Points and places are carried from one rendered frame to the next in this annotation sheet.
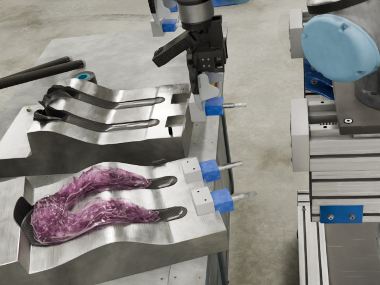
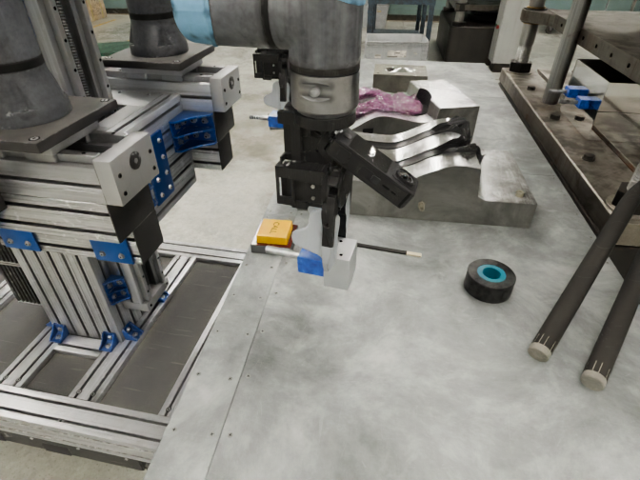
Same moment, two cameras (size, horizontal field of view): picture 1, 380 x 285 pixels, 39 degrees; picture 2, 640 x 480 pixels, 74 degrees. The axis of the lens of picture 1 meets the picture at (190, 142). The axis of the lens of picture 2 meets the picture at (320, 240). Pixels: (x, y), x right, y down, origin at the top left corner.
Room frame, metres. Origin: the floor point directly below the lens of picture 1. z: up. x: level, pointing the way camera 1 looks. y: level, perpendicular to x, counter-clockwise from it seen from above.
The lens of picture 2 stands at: (2.10, -0.02, 1.32)
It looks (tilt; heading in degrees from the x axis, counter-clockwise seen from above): 37 degrees down; 177
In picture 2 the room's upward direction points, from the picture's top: straight up
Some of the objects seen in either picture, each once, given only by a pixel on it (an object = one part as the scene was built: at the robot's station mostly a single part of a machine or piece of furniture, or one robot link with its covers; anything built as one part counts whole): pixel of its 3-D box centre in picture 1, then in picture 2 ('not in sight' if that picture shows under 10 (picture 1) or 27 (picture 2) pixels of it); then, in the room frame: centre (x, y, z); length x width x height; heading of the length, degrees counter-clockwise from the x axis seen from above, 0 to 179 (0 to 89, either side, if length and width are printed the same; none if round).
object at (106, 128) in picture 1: (94, 107); (407, 142); (1.20, 0.23, 0.92); 0.35 x 0.16 x 0.09; 79
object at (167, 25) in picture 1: (172, 25); (309, 256); (1.62, -0.01, 0.93); 0.13 x 0.05 x 0.05; 71
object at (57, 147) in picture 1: (94, 121); (411, 164); (1.21, 0.24, 0.87); 0.50 x 0.26 x 0.14; 79
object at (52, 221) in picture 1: (90, 199); (380, 100); (0.85, 0.22, 0.90); 0.26 x 0.18 x 0.08; 96
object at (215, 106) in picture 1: (218, 106); (274, 118); (1.07, -0.08, 0.93); 0.13 x 0.05 x 0.05; 75
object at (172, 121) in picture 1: (176, 127); not in sight; (1.11, 0.03, 0.87); 0.05 x 0.05 x 0.04; 79
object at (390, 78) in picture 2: not in sight; (399, 79); (0.42, 0.37, 0.84); 0.20 x 0.15 x 0.07; 79
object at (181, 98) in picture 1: (180, 104); not in sight; (1.21, 0.01, 0.87); 0.05 x 0.05 x 0.04; 79
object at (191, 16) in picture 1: (195, 8); not in sight; (1.08, -0.06, 1.17); 0.08 x 0.08 x 0.05
